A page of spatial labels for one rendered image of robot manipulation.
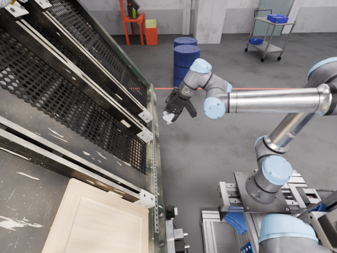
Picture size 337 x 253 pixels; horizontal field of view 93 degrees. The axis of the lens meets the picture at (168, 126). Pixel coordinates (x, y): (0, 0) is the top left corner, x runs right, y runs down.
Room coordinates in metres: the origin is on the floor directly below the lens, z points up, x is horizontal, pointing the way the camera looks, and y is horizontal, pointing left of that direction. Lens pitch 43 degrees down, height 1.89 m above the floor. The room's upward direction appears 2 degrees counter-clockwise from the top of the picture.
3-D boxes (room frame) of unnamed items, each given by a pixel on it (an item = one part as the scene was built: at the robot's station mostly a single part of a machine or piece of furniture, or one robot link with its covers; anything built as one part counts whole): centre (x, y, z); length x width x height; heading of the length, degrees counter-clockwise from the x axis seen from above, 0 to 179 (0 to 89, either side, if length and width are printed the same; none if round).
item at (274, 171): (0.40, -0.49, 1.20); 0.13 x 0.12 x 0.14; 163
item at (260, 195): (0.39, -0.49, 1.09); 0.15 x 0.15 x 0.10
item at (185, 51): (3.74, -0.43, 0.41); 1.12 x 0.69 x 0.83; 163
